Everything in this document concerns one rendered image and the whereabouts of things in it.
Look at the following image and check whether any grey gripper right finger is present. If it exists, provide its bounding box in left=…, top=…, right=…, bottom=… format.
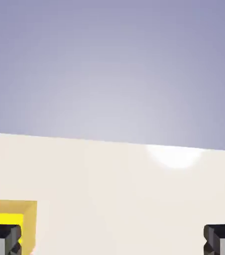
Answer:
left=203, top=224, right=225, bottom=255

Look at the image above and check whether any small yellow cube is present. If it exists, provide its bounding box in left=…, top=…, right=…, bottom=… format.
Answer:
left=0, top=200, right=38, bottom=255

